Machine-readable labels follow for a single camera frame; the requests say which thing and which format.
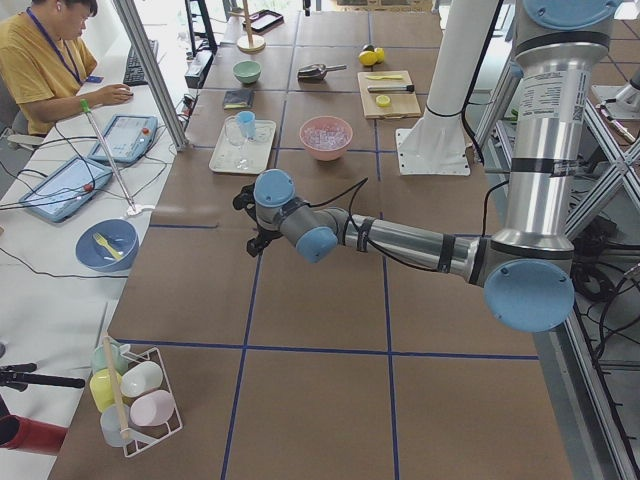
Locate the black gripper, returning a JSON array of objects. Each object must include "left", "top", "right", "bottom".
[{"left": 232, "top": 183, "right": 278, "bottom": 257}]

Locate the metal ice scoop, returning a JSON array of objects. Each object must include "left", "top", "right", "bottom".
[{"left": 297, "top": 63, "right": 348, "bottom": 81}]

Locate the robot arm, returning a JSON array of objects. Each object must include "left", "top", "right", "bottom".
[{"left": 233, "top": 1, "right": 623, "bottom": 332}]

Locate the blue plastic cup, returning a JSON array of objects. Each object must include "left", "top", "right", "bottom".
[{"left": 236, "top": 111, "right": 256, "bottom": 140}]

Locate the clear ice cubes pile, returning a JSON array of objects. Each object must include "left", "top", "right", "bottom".
[{"left": 302, "top": 125, "right": 351, "bottom": 151}]

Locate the white plastic cup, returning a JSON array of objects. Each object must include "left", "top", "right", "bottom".
[{"left": 120, "top": 361, "right": 163, "bottom": 398}]

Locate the pink plastic cup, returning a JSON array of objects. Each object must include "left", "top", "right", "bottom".
[{"left": 130, "top": 390, "right": 175, "bottom": 427}]

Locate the yellow plastic cup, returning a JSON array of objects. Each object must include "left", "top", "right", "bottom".
[{"left": 89, "top": 368, "right": 115, "bottom": 413}]

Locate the cream bear tray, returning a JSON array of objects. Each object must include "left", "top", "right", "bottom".
[{"left": 209, "top": 116, "right": 276, "bottom": 175}]

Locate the clear wine glass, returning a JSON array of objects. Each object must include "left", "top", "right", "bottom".
[{"left": 224, "top": 116, "right": 250, "bottom": 171}]

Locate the pink bowl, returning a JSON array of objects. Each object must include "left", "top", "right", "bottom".
[{"left": 299, "top": 116, "right": 353, "bottom": 161}]

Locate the blue bowl on desk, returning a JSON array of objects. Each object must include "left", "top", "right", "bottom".
[{"left": 75, "top": 219, "right": 139, "bottom": 273}]

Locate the grey folded cloth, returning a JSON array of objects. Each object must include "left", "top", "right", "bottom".
[{"left": 223, "top": 89, "right": 254, "bottom": 110}]

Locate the yellow plastic fork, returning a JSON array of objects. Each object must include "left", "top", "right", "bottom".
[{"left": 93, "top": 232, "right": 122, "bottom": 261}]

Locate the far blue teach pendant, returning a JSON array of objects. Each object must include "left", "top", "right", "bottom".
[{"left": 103, "top": 114, "right": 158, "bottom": 165}]

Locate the blue teach pendant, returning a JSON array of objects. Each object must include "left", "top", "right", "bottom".
[
  {"left": 19, "top": 156, "right": 113, "bottom": 223},
  {"left": 103, "top": 114, "right": 158, "bottom": 165}
]

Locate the mint green bowl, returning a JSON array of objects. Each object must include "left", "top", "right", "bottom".
[{"left": 232, "top": 60, "right": 262, "bottom": 85}]

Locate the half lemon slice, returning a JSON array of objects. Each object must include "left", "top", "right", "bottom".
[{"left": 375, "top": 95, "right": 392, "bottom": 108}]

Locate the round wooden stand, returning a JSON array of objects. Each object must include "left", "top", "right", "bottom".
[{"left": 236, "top": 0, "right": 266, "bottom": 54}]

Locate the near blue teach pendant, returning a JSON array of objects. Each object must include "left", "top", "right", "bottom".
[{"left": 19, "top": 156, "right": 113, "bottom": 223}]

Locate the wooden cutting board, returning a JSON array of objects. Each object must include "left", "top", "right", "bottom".
[{"left": 357, "top": 70, "right": 422, "bottom": 119}]

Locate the black keyboard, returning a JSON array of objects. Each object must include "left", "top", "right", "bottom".
[{"left": 122, "top": 46, "right": 148, "bottom": 87}]

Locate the yellow plastic knife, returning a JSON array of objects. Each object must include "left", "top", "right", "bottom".
[{"left": 365, "top": 74, "right": 403, "bottom": 81}]

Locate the front yellow lemon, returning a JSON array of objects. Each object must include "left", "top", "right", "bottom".
[{"left": 358, "top": 50, "right": 378, "bottom": 67}]

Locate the yellow lemon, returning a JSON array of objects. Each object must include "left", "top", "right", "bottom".
[
  {"left": 374, "top": 47, "right": 386, "bottom": 64},
  {"left": 358, "top": 50, "right": 378, "bottom": 67}
]

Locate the steel muddler black tip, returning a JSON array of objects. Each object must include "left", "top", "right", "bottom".
[{"left": 367, "top": 84, "right": 415, "bottom": 94}]

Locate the upper yellow lemon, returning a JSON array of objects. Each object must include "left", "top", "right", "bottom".
[{"left": 374, "top": 47, "right": 386, "bottom": 64}]

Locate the black tripod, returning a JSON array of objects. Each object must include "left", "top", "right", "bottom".
[{"left": 1, "top": 363, "right": 86, "bottom": 392}]

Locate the person in yellow shirt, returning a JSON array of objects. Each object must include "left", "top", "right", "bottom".
[{"left": 1, "top": 0, "right": 133, "bottom": 136}]

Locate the red cylinder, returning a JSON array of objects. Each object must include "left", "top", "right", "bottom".
[{"left": 1, "top": 415, "right": 67, "bottom": 455}]

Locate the white wire cup rack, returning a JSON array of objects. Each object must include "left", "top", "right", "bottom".
[{"left": 100, "top": 337, "right": 183, "bottom": 458}]

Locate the aluminium frame post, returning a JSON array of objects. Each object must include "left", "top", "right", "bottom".
[{"left": 113, "top": 0, "right": 189, "bottom": 152}]

